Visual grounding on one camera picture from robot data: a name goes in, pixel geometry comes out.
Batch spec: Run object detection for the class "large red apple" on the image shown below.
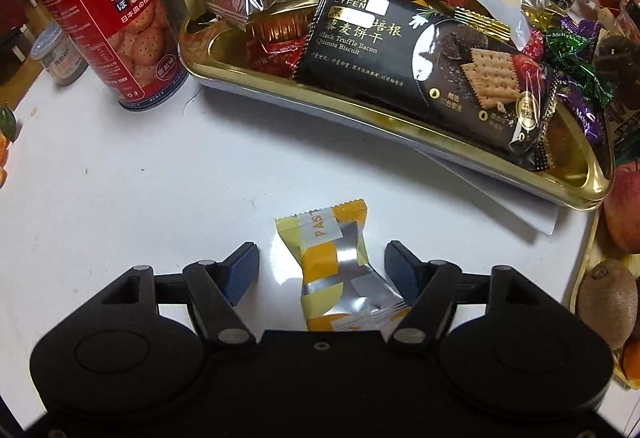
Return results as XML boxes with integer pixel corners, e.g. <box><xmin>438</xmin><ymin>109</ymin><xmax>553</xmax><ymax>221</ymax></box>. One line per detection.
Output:
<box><xmin>604</xmin><ymin>162</ymin><xmax>640</xmax><ymax>253</ymax></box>

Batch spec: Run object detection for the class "red biscuit can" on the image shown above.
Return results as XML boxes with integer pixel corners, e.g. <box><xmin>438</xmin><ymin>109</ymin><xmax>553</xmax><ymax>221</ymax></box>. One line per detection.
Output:
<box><xmin>22</xmin><ymin>0</ymin><xmax>188</xmax><ymax>111</ymax></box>

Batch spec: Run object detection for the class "black biscuit packet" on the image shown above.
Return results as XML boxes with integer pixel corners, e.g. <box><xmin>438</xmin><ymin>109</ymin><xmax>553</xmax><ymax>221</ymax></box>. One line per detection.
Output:
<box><xmin>291</xmin><ymin>0</ymin><xmax>558</xmax><ymax>173</ymax></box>

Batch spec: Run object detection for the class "copper foil cup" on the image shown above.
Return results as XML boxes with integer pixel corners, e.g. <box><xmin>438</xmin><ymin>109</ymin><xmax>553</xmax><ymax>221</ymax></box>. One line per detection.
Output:
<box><xmin>250</xmin><ymin>8</ymin><xmax>321</xmax><ymax>46</ymax></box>

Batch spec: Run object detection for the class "gold tray full of snacks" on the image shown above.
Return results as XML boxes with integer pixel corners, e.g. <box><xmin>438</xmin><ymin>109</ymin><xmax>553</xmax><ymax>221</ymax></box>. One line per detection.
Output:
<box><xmin>179</xmin><ymin>10</ymin><xmax>615</xmax><ymax>213</ymax></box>

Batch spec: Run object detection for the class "small orange tangerine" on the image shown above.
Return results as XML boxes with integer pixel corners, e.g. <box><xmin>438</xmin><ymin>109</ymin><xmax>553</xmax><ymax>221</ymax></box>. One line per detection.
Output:
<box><xmin>620</xmin><ymin>338</ymin><xmax>640</xmax><ymax>381</ymax></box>

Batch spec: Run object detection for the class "green foil candy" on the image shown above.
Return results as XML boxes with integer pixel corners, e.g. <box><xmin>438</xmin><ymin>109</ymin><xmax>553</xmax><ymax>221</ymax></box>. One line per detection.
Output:
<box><xmin>545</xmin><ymin>30</ymin><xmax>617</xmax><ymax>109</ymax></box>

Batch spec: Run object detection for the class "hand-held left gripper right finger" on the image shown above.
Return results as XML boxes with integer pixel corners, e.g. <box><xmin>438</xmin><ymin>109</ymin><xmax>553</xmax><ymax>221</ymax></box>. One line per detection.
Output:
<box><xmin>384</xmin><ymin>240</ymin><xmax>571</xmax><ymax>351</ymax></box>

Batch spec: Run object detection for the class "red foil candy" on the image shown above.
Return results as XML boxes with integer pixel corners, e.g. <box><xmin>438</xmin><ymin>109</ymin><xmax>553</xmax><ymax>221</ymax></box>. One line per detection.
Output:
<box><xmin>244</xmin><ymin>36</ymin><xmax>312</xmax><ymax>79</ymax></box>

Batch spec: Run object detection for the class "wooden fruit tray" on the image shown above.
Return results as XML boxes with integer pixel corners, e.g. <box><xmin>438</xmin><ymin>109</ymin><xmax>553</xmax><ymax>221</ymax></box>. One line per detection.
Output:
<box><xmin>570</xmin><ymin>213</ymin><xmax>640</xmax><ymax>391</ymax></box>

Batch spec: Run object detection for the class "yellow silver snack packet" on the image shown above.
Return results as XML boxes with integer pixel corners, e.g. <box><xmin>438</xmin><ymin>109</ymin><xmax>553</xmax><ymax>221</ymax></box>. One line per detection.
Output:
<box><xmin>274</xmin><ymin>199</ymin><xmax>411</xmax><ymax>333</ymax></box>

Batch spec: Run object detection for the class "light brown kiwi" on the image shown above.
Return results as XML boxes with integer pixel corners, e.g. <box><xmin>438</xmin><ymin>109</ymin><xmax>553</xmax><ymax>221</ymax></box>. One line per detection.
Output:
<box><xmin>576</xmin><ymin>259</ymin><xmax>640</xmax><ymax>350</ymax></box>

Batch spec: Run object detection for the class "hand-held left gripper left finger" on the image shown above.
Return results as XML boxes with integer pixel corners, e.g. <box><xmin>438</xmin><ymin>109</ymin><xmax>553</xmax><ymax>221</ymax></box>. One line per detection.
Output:
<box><xmin>75</xmin><ymin>242</ymin><xmax>261</xmax><ymax>351</ymax></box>

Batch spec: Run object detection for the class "purple foil candy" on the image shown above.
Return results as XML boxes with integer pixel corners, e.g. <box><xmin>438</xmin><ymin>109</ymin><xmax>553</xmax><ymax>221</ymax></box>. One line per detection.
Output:
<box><xmin>556</xmin><ymin>85</ymin><xmax>608</xmax><ymax>147</ymax></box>
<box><xmin>560</xmin><ymin>16</ymin><xmax>601</xmax><ymax>43</ymax></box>

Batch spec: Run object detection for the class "dark printed cup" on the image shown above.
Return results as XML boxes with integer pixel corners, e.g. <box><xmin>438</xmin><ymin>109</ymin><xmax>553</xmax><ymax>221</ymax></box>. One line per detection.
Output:
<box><xmin>595</xmin><ymin>0</ymin><xmax>640</xmax><ymax>119</ymax></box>

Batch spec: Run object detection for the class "small grey jar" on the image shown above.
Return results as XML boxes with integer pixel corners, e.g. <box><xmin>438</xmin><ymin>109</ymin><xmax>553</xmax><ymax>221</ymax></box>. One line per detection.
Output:
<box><xmin>30</xmin><ymin>22</ymin><xmax>90</xmax><ymax>87</ymax></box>

